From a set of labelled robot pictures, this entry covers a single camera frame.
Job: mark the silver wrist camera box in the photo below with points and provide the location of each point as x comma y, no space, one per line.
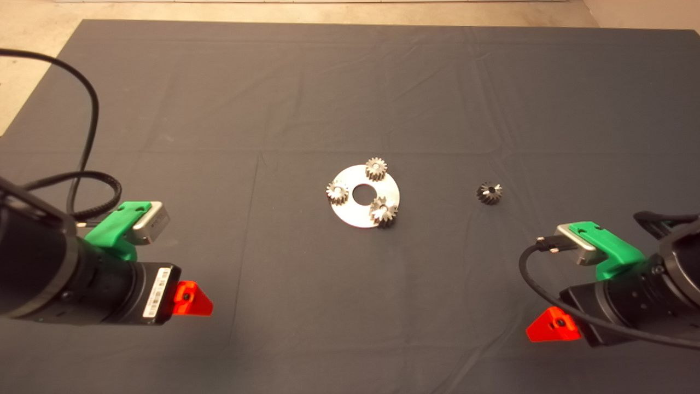
154,221
574,241

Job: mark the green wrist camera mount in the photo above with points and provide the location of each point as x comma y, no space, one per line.
612,249
112,227

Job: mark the round metal plate with hole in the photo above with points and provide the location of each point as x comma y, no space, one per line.
350,212

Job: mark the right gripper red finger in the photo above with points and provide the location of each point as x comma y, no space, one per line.
555,327

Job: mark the green right wrist camera mount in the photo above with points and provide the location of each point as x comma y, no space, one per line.
612,249

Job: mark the dark grey table cloth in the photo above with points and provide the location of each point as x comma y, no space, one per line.
350,82

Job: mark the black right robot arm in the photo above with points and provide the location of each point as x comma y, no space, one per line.
686,262

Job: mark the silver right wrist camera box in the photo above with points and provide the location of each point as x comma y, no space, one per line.
574,241

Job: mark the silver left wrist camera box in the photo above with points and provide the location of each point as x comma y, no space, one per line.
154,221

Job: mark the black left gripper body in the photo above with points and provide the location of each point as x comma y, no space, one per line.
143,291

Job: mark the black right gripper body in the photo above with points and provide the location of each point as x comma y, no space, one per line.
618,306

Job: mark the small dark steel gear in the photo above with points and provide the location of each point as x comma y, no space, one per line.
489,193

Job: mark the large steel gear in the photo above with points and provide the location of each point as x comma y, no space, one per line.
383,212

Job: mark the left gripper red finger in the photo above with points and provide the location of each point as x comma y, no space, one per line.
190,300

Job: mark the green left wrist camera mount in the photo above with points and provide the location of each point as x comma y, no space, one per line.
112,227

